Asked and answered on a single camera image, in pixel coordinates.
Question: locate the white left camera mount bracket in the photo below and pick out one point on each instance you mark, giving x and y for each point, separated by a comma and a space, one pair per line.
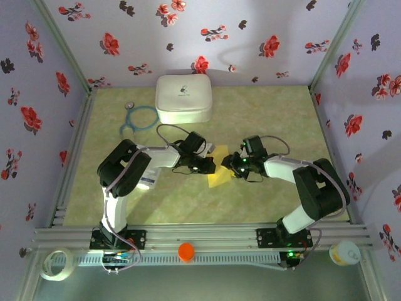
203, 152

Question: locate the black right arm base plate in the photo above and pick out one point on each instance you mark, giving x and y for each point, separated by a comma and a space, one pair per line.
266, 238

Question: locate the white blue medicine box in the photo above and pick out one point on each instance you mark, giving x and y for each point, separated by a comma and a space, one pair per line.
148, 180

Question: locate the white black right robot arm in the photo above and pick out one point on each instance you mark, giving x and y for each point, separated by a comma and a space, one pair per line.
282, 171

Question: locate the aluminium frame post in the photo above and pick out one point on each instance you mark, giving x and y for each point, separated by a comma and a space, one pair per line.
28, 279
333, 47
374, 279
66, 47

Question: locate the blue stethoscope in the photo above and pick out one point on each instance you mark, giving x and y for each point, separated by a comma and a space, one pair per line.
129, 105

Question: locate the aluminium front rail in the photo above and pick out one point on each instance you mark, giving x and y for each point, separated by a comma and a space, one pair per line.
200, 235

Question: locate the white medicine case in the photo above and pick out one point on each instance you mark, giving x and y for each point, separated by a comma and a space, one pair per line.
183, 94

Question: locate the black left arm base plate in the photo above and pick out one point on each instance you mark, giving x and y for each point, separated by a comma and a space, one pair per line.
138, 238

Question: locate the aluminium side rail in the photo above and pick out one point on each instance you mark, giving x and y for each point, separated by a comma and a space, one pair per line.
74, 156
334, 156

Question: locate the orange bottle cap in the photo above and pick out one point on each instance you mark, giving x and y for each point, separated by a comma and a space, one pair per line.
186, 251

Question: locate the white yellow jar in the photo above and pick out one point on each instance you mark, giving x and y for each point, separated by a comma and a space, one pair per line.
344, 253

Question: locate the clear tape roll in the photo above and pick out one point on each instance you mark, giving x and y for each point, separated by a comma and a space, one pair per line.
58, 277

